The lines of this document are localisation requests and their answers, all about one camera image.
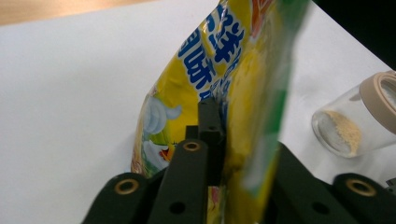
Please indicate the white table sheet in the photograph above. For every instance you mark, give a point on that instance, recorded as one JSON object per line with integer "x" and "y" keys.
{"x": 68, "y": 102}

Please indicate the yellow seasoning pouch green spout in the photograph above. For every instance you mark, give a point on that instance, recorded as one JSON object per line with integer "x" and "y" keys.
{"x": 243, "y": 77}

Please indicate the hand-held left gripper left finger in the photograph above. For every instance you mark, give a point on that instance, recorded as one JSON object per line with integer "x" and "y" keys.
{"x": 186, "y": 186}

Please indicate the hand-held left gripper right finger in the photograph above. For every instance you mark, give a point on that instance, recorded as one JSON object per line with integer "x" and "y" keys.
{"x": 299, "y": 199}

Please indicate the glass jar with beige lid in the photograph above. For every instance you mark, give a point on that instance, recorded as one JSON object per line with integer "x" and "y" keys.
{"x": 351, "y": 124}

